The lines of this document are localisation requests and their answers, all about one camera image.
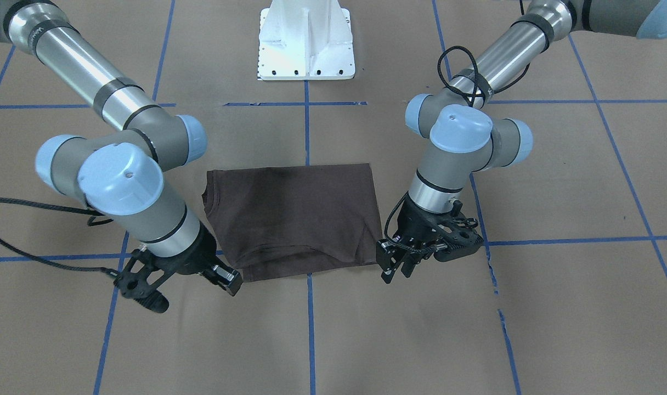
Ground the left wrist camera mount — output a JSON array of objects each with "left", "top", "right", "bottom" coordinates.
[{"left": 429, "top": 200, "right": 484, "bottom": 262}]

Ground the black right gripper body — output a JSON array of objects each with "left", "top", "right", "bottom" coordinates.
[{"left": 161, "top": 223, "right": 222, "bottom": 275}]

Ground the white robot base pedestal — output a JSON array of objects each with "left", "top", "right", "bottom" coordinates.
[{"left": 257, "top": 1, "right": 356, "bottom": 81}]

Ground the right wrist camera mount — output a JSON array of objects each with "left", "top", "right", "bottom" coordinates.
[{"left": 113, "top": 249, "right": 173, "bottom": 313}]

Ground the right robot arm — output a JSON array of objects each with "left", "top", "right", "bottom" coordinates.
[{"left": 0, "top": 1, "right": 242, "bottom": 303}]

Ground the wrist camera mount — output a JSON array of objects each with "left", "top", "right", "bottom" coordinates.
[
  {"left": 429, "top": 200, "right": 484, "bottom": 262},
  {"left": 113, "top": 249, "right": 173, "bottom": 313}
]

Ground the dark brown t-shirt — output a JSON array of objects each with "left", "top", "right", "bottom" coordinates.
[{"left": 201, "top": 164, "right": 383, "bottom": 282}]

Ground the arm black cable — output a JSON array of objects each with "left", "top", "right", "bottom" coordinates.
[
  {"left": 0, "top": 196, "right": 120, "bottom": 275},
  {"left": 437, "top": 46, "right": 532, "bottom": 108}
]

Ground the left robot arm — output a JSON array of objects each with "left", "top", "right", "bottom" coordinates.
[{"left": 377, "top": 1, "right": 667, "bottom": 283}]

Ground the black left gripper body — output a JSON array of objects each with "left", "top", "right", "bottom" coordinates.
[{"left": 388, "top": 193, "right": 437, "bottom": 258}]

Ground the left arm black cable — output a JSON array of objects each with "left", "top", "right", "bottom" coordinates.
[{"left": 437, "top": 46, "right": 532, "bottom": 108}]

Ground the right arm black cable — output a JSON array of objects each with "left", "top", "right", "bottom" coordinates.
[{"left": 0, "top": 196, "right": 120, "bottom": 275}]

